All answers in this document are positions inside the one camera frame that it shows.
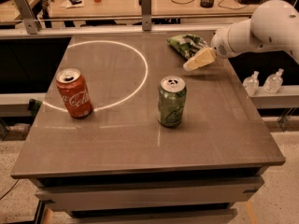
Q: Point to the clear sanitizer bottle left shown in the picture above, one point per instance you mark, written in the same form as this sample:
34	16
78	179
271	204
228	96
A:
251	83

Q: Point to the grey drawer front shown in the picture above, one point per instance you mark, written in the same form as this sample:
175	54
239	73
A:
150	194

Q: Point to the red Coca-Cola can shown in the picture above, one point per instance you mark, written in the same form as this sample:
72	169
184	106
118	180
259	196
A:
72	86

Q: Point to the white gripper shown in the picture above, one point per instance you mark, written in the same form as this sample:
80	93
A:
220	46

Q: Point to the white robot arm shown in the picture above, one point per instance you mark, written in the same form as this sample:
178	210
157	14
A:
273	26

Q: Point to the clear sanitizer bottle right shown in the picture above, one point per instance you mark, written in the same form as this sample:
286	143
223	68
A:
273	82

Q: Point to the clear sanitizer bottle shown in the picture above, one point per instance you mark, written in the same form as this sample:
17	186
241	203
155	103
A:
251	83
273	82

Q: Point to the green bottle on shelf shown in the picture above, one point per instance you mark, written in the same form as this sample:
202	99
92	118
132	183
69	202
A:
34	105

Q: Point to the green soda can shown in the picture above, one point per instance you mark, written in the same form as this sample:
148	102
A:
172	93

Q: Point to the black mesh pen cup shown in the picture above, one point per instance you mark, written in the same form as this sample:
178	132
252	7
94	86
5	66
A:
207	3

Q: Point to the grey metal bracket left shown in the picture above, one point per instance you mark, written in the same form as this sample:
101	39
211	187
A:
30	21

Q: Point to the green jalapeno chip bag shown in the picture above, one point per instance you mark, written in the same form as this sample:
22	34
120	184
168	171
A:
187	45

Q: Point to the grey metal bracket middle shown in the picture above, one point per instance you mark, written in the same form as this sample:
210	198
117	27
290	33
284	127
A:
145	14

